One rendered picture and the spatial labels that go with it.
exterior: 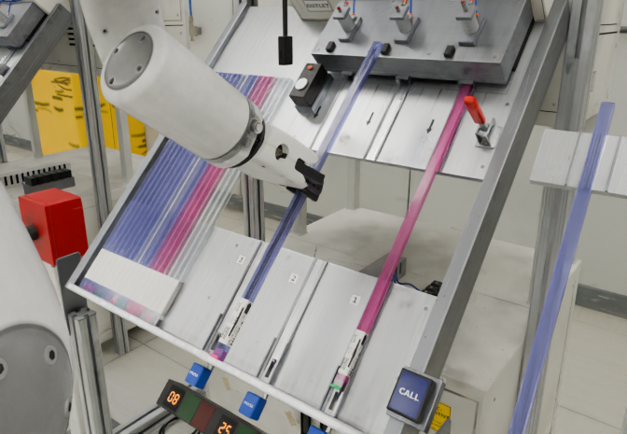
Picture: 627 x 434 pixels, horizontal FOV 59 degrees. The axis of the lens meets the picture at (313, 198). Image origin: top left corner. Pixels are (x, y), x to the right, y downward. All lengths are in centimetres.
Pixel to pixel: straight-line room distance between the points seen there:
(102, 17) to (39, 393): 43
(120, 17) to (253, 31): 68
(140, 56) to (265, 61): 65
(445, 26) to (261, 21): 48
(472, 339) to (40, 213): 101
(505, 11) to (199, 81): 53
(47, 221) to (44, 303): 121
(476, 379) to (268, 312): 38
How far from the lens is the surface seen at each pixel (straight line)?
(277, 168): 63
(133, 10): 61
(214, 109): 56
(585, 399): 215
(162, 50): 52
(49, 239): 147
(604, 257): 263
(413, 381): 68
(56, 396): 25
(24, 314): 24
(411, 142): 88
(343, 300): 79
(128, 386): 210
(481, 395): 101
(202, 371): 86
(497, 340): 114
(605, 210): 257
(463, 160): 84
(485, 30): 90
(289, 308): 83
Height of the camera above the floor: 120
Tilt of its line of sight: 18 degrees down
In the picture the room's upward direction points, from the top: straight up
